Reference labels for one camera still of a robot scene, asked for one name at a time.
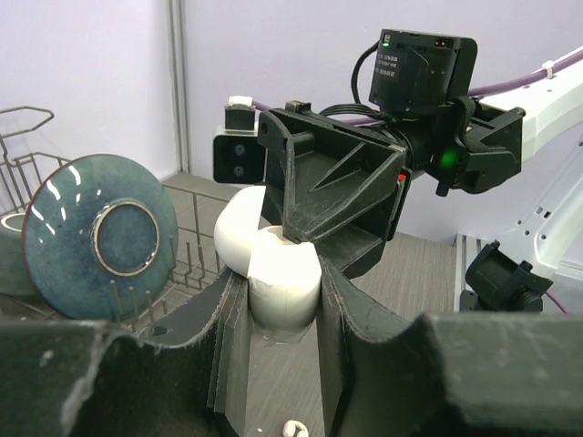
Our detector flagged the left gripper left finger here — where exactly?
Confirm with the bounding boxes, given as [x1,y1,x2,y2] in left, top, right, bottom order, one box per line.
[1,269,250,436]

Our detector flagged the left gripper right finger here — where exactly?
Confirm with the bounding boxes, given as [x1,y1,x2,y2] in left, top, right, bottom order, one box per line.
[317,259,582,436]

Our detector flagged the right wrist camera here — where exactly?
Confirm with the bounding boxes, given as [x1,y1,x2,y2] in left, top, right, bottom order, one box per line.
[212,96,266,185]

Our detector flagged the oval white charging case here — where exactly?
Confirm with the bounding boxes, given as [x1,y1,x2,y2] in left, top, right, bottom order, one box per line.
[213,186,322,344]

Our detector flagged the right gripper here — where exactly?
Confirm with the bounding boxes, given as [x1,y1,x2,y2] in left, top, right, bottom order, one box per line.
[257,109,435,278]

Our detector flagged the small white-rimmed bowl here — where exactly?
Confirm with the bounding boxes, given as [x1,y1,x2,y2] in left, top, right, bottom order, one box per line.
[1,212,38,300]

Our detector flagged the large teal plate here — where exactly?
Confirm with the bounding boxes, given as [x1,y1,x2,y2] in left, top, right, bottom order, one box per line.
[22,154,179,320]

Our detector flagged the wire dish rack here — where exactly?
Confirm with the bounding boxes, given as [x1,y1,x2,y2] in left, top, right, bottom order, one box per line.
[1,131,228,331]

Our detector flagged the white ear-hook earbud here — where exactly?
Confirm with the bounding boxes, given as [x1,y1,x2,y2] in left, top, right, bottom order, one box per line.
[281,420,309,437]

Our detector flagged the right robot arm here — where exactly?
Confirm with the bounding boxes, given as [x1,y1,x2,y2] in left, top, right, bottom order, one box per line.
[257,29,582,278]

